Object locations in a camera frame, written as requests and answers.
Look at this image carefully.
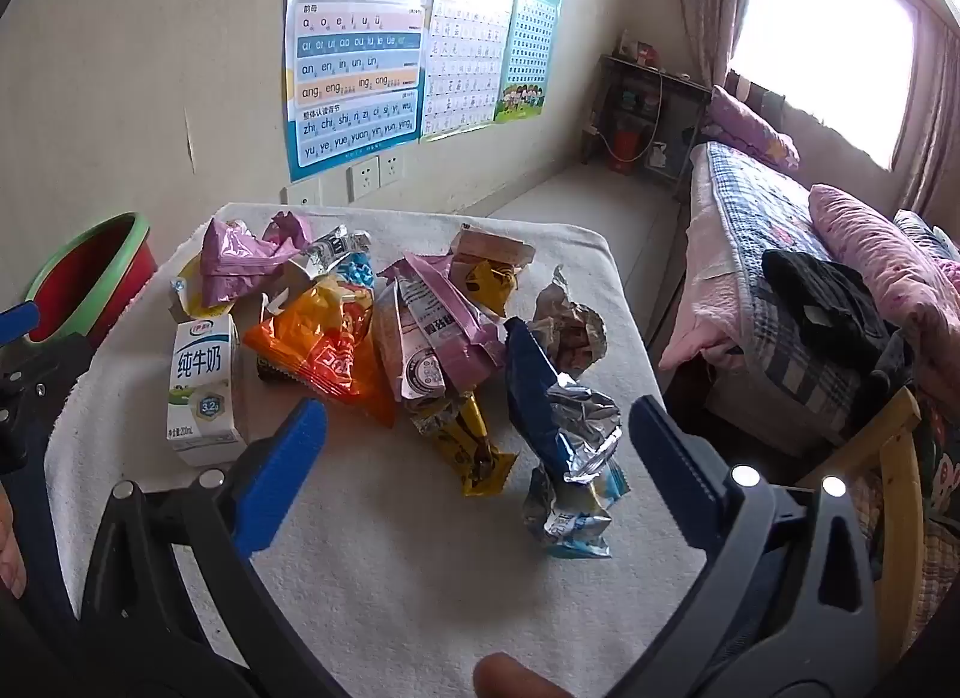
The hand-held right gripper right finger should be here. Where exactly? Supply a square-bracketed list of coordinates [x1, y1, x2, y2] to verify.
[600, 394, 882, 698]

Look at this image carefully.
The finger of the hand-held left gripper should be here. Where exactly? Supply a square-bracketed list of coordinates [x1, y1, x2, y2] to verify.
[0, 302, 95, 474]

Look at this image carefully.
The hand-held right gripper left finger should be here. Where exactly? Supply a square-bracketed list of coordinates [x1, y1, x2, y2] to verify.
[79, 396, 331, 698]

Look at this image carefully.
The red bin with green rim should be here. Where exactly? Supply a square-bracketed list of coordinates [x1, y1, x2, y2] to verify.
[22, 212, 158, 350]

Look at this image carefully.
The small blue white wrapper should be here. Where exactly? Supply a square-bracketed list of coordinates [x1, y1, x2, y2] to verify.
[521, 462, 631, 560]

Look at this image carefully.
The white milk carton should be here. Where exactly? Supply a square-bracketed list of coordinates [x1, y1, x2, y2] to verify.
[165, 314, 248, 468]

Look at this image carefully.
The orange snack packet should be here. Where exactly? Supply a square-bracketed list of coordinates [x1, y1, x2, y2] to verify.
[241, 276, 397, 429]

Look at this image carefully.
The blue foil snack bag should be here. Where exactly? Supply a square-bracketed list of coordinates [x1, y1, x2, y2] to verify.
[504, 317, 623, 485]

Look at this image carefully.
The yellow plastic cup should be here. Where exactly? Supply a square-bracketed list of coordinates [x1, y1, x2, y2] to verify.
[169, 252, 233, 320]

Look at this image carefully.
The silver foil wrapper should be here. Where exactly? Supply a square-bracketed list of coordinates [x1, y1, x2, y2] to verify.
[529, 264, 608, 377]

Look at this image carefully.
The long yellow wrapper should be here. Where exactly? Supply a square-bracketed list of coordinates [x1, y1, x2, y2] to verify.
[409, 390, 518, 498]

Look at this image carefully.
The pink snack packet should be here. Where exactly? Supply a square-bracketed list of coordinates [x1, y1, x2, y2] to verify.
[371, 252, 511, 403]

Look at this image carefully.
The blue and white wrapper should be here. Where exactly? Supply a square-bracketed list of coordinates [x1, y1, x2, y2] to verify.
[330, 254, 376, 290]

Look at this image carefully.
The purple plastic wrapper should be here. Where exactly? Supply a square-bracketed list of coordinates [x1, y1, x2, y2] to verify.
[199, 210, 312, 309]

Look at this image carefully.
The black and white wrapper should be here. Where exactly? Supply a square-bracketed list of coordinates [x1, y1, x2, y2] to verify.
[289, 224, 374, 287]

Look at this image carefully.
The small yellow black wrapper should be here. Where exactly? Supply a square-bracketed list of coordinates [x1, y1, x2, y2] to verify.
[463, 259, 520, 317]

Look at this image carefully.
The pink white sachet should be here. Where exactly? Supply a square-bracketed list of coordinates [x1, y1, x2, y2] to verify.
[448, 222, 535, 272]

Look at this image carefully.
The person's left hand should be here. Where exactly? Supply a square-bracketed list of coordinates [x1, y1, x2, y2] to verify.
[0, 495, 28, 598]

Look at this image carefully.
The person's right hand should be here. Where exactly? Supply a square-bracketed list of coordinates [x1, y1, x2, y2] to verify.
[474, 653, 572, 698]

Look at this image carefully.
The white towel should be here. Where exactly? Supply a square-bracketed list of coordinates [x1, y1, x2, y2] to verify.
[45, 201, 710, 698]

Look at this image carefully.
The black clothing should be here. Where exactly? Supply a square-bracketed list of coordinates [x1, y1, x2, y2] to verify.
[761, 248, 901, 377]

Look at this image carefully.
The wooden chair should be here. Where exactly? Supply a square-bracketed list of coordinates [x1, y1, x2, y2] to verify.
[795, 387, 923, 676]

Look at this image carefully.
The bed with plaid quilt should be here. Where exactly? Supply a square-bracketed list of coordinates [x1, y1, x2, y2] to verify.
[660, 142, 901, 459]

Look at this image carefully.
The pink floral quilt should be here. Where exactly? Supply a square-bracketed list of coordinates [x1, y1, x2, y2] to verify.
[808, 182, 960, 399]

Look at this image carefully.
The red container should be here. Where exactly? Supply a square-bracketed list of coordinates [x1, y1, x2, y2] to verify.
[609, 128, 646, 170]

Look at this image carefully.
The patterned pillow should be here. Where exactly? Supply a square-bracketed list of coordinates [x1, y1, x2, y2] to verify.
[892, 209, 960, 264]

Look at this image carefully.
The purple pillow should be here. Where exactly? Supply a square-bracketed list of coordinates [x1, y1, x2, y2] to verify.
[701, 85, 802, 173]

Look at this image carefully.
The dark metal shelf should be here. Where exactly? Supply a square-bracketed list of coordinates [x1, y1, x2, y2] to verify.
[581, 53, 713, 200]

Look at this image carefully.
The bright window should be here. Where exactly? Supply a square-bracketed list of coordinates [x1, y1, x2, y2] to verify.
[727, 0, 920, 170]

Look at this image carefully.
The blue letter wall poster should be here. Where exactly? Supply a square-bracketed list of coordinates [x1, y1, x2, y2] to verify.
[285, 0, 443, 183]

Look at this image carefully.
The green blue wall poster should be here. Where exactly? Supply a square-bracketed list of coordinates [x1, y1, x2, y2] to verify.
[495, 0, 563, 122]

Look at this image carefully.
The white chart wall poster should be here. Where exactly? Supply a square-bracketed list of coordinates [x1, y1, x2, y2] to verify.
[420, 0, 522, 143]

